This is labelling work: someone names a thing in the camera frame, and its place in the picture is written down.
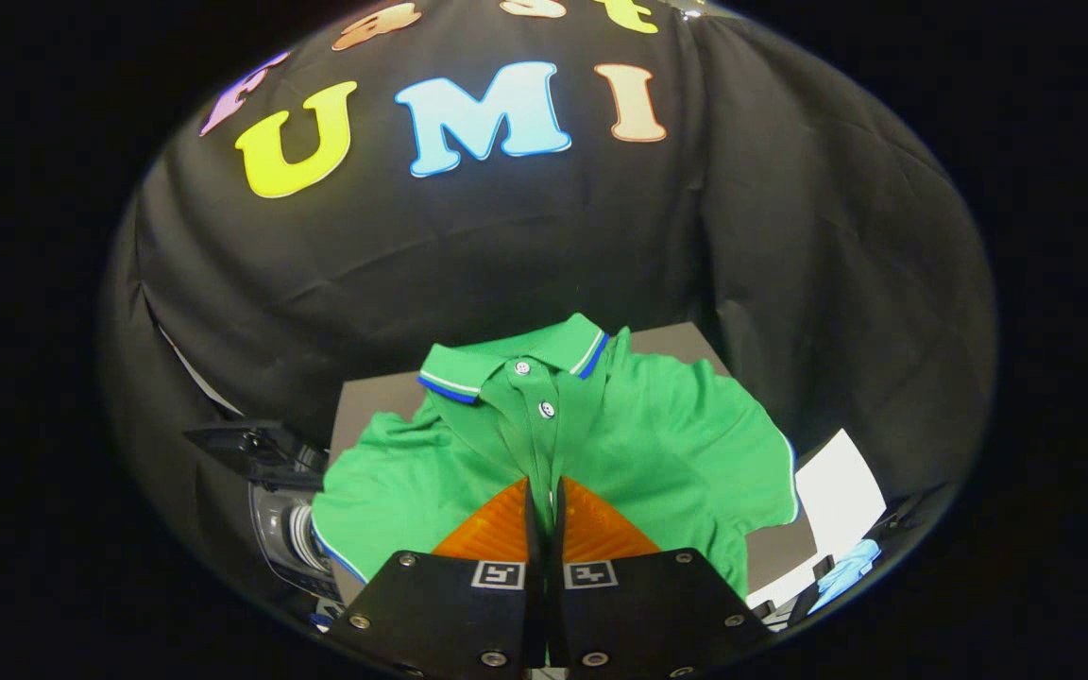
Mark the beige cabinet with black frame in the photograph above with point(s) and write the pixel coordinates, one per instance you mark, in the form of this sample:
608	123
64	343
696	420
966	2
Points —
369	401

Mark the grey washing machine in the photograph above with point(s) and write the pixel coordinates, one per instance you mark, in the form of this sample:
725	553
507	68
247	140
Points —
294	534

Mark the white table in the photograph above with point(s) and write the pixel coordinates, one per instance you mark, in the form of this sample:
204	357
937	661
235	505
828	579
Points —
837	491

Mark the blue cloth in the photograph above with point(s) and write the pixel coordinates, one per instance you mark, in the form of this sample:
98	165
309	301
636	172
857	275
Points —
851	567

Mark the green polo shirt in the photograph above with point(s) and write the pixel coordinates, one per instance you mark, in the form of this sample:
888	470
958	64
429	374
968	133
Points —
657	444

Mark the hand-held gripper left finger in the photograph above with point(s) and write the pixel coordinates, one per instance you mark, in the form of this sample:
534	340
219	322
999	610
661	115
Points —
454	614

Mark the black backdrop cloth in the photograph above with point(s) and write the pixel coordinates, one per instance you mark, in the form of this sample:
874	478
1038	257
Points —
506	246

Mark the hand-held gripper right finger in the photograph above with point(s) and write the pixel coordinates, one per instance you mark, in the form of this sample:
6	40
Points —
643	614

